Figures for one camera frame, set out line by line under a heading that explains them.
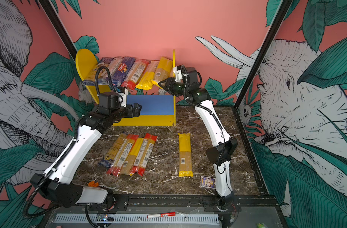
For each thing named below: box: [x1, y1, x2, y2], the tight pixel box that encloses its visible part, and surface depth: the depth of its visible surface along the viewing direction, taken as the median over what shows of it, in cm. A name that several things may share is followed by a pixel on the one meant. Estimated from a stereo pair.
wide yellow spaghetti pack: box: [151, 56, 173, 87], surface depth 80 cm
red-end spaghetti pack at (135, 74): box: [121, 59, 150, 92], surface depth 78 cm
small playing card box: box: [200, 176, 216, 190], surface depth 81 cm
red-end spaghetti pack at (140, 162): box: [129, 133, 158, 177], surface depth 90 cm
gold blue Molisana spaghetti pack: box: [97, 133, 127, 168], surface depth 92 cm
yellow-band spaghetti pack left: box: [121, 137, 144, 175], surface depth 89 cm
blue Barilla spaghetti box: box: [111, 56, 136, 88], surface depth 80 cm
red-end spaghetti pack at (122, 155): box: [106, 133, 139, 177], surface depth 90 cm
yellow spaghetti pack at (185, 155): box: [177, 133, 194, 178], surface depth 92 cm
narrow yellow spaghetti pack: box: [135, 60, 160, 91], surface depth 76 cm
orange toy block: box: [88, 180, 100, 188], surface depth 81 cm
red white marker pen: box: [146, 211, 177, 219], surface depth 71 cm
